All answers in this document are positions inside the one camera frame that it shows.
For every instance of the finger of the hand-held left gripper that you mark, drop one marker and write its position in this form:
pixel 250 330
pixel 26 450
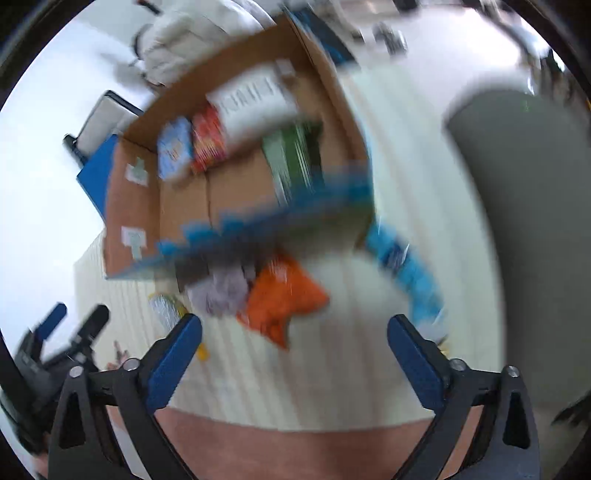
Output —
pixel 92 321
pixel 51 319

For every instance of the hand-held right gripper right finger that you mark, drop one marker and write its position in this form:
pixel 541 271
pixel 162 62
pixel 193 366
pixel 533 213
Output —
pixel 413 364

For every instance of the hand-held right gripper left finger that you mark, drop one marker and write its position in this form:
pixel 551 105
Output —
pixel 175 360

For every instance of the orange soft bag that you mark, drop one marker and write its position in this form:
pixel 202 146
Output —
pixel 281 295

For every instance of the small yellow item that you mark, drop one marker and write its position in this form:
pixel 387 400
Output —
pixel 203 353

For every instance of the silver and yellow packet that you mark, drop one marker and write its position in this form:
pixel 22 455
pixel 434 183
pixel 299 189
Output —
pixel 164 309

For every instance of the cream ribbed mat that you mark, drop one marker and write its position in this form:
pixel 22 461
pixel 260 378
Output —
pixel 351 369

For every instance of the light blue packet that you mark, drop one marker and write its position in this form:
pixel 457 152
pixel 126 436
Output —
pixel 421 288

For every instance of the pale purple cloth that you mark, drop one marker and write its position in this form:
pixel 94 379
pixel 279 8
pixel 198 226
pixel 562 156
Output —
pixel 221 290

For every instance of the dark cloth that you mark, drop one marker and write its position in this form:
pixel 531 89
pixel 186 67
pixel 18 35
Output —
pixel 217 258

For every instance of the dark blue packet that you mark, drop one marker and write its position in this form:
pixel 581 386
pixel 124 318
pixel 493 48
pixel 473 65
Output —
pixel 390 249

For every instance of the grey cushion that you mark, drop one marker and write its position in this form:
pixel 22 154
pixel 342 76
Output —
pixel 531 230

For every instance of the cardboard box with blue outside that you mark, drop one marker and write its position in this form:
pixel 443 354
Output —
pixel 231 184

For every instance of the blue patterned packet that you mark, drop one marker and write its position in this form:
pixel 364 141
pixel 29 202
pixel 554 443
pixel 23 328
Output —
pixel 175 147

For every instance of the black-framed grey panel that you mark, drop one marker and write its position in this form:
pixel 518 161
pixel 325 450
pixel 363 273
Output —
pixel 106 120

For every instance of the red patterned packet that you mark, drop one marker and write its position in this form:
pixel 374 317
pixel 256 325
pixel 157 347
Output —
pixel 207 138

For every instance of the green packet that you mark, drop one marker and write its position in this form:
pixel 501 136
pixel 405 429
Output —
pixel 286 161

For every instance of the white printed packet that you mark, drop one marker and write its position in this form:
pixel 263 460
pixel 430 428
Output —
pixel 258 106

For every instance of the white padded jacket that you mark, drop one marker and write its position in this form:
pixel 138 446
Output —
pixel 184 41

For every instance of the dark blurred object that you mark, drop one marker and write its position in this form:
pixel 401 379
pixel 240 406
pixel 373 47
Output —
pixel 391 38

